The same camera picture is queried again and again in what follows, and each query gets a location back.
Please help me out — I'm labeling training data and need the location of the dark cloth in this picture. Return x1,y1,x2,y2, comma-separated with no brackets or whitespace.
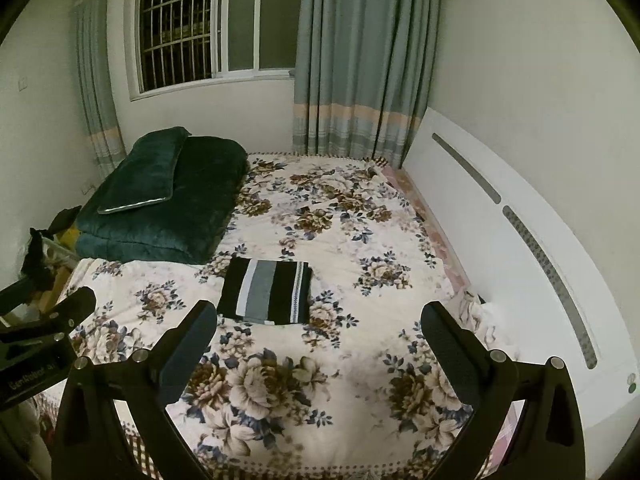
20,206,84,292

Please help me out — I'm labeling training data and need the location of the checkered bed sheet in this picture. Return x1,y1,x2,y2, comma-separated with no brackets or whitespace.
30,394,206,480

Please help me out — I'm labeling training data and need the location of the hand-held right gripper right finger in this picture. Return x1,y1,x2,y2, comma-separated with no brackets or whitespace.
420,301,587,480

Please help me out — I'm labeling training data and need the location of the barred window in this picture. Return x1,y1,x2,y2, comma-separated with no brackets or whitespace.
129,0,307,102

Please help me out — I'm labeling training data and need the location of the dark green pillow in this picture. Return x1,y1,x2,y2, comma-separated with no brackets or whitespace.
96,126,193,215

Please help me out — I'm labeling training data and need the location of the white headboard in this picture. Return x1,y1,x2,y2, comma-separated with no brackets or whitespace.
402,106,639,431

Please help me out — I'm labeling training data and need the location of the black striped garment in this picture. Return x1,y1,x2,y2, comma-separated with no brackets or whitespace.
217,257,314,326

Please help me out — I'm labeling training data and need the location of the dark green quilt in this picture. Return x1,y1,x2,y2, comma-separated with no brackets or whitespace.
75,135,250,265

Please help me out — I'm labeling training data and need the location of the grey-green curtain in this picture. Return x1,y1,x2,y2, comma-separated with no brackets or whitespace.
72,0,127,172
291,0,444,170

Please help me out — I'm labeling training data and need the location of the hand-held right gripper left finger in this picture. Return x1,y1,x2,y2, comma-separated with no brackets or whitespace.
51,300,219,480

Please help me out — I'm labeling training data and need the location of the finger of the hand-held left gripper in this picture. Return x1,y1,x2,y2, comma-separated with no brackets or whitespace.
0,286,97,347
0,279,45,319

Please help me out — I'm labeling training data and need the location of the white floral blanket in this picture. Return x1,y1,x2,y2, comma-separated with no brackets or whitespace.
50,152,507,480

